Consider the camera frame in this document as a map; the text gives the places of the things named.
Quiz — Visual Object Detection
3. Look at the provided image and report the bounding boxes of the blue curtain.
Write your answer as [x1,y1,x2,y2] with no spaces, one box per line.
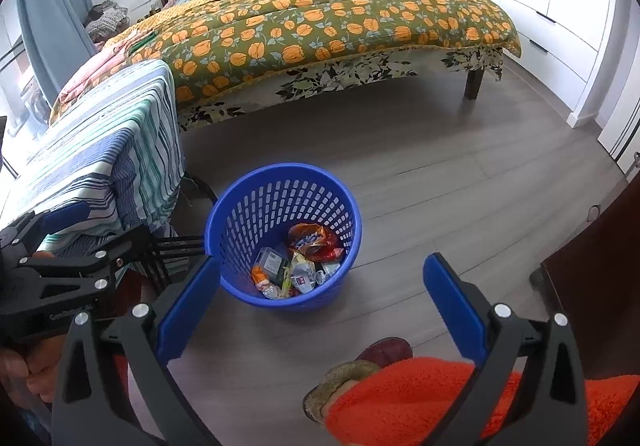
[15,0,98,107]

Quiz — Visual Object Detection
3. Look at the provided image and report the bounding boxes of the pink folded blanket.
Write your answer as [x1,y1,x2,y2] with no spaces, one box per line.
[50,46,131,122]

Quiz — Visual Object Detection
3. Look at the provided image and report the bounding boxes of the dark red slipper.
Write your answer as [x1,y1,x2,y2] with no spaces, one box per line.
[354,337,414,369]

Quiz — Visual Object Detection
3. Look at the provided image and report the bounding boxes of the orange fleece pants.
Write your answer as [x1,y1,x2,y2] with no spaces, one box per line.
[325,357,640,446]

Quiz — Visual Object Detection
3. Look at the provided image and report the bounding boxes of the leaf print bed skirt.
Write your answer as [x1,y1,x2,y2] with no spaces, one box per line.
[175,46,503,132]

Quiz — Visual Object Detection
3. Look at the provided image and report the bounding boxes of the striped tablecloth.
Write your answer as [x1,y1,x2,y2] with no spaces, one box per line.
[0,58,186,257]

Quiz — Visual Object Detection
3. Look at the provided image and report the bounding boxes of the pile of clothes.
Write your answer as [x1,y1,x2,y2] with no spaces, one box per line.
[84,1,130,44]

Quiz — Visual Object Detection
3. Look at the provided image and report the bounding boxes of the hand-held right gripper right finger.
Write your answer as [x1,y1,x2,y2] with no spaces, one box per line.
[422,253,591,446]

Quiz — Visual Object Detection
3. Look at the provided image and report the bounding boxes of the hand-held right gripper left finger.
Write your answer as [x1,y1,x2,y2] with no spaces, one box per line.
[52,254,221,446]

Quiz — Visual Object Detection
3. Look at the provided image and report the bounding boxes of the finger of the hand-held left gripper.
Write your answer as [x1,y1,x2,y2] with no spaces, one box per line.
[0,201,92,252]
[17,228,152,301]

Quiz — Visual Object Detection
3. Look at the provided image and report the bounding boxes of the person's left hand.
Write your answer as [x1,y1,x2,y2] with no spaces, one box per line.
[0,338,58,404]

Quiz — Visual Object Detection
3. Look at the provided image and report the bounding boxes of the blue plastic basket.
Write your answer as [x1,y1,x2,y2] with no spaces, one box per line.
[204,165,363,312]

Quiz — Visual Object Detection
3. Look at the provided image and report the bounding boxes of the dark wooden furniture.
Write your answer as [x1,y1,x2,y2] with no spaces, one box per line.
[530,186,640,379]

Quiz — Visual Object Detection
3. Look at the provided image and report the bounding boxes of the brown furry slipper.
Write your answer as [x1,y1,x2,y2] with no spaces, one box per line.
[302,360,383,424]

